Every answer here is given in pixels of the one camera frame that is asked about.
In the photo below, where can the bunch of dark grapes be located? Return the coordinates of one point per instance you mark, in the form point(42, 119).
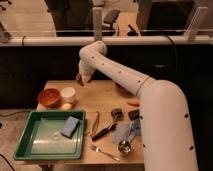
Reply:
point(83, 79)

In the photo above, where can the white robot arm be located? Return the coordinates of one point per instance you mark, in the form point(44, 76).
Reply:
point(167, 137)

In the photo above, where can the white paper cup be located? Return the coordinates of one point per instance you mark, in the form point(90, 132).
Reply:
point(68, 94)

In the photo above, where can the blue plastic cup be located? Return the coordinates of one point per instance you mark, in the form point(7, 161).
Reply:
point(136, 127)

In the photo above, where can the purple bowl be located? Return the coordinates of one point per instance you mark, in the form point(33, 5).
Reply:
point(121, 89)

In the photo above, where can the orange carrot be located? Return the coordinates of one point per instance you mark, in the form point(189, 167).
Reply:
point(133, 103)

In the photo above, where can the yellow green tongs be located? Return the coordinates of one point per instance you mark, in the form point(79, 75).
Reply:
point(95, 124)

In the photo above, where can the dark rectangular block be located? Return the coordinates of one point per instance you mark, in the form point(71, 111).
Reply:
point(134, 114)

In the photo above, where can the small yellow egg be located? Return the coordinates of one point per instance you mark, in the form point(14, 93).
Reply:
point(67, 106)

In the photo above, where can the blue grey cloth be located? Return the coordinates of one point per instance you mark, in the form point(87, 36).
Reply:
point(123, 132)

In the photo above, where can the wooden table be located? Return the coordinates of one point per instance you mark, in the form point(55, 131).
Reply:
point(102, 96)

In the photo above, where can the blue sponge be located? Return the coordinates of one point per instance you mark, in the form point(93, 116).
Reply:
point(69, 126)

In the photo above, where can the orange bowl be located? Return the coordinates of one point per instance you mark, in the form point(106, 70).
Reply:
point(49, 97)

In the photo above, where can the silver fork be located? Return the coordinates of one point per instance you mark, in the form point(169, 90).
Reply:
point(98, 150)

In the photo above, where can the metal measuring spoon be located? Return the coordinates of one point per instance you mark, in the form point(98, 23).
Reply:
point(124, 146)

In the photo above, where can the office chair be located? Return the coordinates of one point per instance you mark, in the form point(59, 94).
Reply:
point(108, 22)

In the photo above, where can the green plastic tray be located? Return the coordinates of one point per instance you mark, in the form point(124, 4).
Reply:
point(42, 139)

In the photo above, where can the white rail barrier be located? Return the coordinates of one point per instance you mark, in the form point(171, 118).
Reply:
point(35, 38)

